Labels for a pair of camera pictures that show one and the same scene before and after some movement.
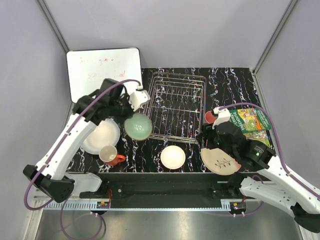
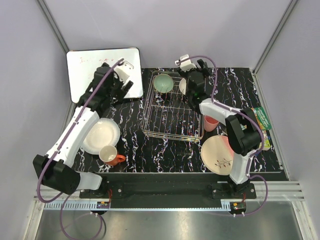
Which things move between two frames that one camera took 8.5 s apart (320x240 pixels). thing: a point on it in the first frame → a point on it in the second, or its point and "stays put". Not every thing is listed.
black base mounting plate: (166, 190) stays put
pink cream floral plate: (219, 161) stays put
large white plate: (106, 133) stays put
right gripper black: (206, 131) → (203, 66)
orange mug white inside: (108, 154) stays put
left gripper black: (126, 99) → (121, 91)
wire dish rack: (177, 106) stays put
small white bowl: (173, 157) → (182, 85)
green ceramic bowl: (139, 127) → (163, 83)
